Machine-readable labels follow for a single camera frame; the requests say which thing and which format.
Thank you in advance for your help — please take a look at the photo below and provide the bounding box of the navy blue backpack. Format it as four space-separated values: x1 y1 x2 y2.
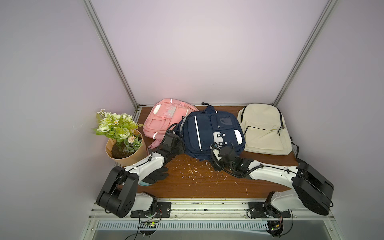
175 105 246 160

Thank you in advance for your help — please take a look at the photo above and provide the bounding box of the cream canvas backpack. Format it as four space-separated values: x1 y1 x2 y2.
237 104 300 157

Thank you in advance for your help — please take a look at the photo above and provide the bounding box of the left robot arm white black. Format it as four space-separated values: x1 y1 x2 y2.
96 133 184 218

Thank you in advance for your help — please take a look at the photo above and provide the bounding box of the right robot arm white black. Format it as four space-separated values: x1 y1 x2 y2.
211 144 334 216

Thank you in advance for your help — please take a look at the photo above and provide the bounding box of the pink backpack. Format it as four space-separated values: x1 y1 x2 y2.
143 99 199 149

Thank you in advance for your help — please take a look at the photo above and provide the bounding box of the black glove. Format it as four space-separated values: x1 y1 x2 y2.
139 167 169 187

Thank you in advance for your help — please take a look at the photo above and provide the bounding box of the brown paper flower pot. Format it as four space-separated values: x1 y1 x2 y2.
106 130 148 166

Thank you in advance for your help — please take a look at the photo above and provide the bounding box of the artificial green flower bouquet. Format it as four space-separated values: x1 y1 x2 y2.
94 109 144 155

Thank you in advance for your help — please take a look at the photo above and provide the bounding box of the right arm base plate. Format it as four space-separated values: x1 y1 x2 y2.
247 202 292 219

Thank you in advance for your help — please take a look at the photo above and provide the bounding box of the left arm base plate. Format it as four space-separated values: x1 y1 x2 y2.
130 202 172 219

